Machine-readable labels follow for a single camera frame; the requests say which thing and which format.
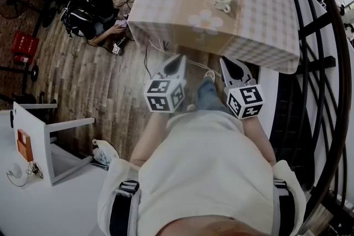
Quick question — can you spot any red fire extinguisher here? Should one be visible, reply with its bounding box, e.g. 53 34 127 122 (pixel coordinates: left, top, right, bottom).
13 54 34 65

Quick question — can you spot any small white round device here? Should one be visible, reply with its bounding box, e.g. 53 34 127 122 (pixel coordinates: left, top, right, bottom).
6 162 23 180

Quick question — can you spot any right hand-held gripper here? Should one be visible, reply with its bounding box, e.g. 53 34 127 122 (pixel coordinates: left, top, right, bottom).
220 56 266 120

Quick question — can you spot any white plastic bag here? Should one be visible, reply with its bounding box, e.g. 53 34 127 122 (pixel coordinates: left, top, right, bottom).
91 138 120 167

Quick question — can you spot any orange box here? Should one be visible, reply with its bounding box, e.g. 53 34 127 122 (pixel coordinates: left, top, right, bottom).
17 128 35 163

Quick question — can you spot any large white table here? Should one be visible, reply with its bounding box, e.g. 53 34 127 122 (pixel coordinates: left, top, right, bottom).
0 101 111 236

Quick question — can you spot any red box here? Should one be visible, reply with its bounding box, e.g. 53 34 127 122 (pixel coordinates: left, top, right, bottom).
11 30 40 56

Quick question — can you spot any person's leg in jeans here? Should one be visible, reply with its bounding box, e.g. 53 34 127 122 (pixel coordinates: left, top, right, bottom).
194 79 233 117

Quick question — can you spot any person's torso in white top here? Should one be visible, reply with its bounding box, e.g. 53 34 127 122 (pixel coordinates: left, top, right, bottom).
96 110 307 236

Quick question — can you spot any table with checkered cloth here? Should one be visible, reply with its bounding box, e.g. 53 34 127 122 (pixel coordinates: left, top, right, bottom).
127 0 301 75

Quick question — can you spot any person's left forearm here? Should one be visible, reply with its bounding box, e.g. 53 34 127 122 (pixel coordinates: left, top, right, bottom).
129 111 173 167

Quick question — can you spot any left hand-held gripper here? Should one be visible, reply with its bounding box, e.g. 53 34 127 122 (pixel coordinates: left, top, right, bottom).
143 54 188 113

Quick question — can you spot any person's right forearm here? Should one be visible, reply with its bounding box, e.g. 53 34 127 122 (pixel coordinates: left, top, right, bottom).
242 116 278 167

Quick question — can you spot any black stand with round base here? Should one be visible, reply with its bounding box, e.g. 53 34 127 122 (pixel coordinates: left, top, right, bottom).
0 64 40 83

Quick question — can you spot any black metal railing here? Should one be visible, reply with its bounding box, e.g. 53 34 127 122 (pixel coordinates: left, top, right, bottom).
259 0 354 230

